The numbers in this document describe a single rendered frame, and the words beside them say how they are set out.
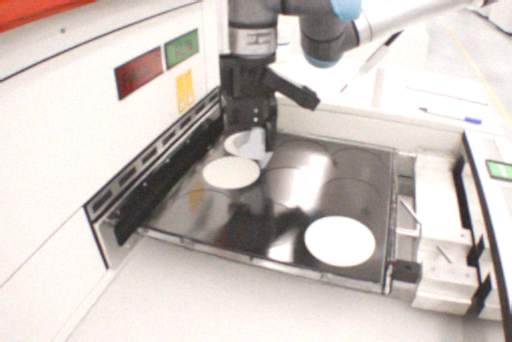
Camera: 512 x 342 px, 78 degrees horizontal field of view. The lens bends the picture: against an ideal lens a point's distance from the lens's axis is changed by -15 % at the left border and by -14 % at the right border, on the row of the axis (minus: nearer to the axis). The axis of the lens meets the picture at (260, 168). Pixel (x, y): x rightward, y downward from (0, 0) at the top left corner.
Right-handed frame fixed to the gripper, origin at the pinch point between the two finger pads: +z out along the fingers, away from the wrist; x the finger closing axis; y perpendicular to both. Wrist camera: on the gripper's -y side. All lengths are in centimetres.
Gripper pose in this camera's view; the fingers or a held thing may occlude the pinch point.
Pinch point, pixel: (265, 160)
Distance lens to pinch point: 66.6
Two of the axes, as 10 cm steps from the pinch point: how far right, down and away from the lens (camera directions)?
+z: 0.0, 8.3, 5.5
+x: 2.7, 5.3, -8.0
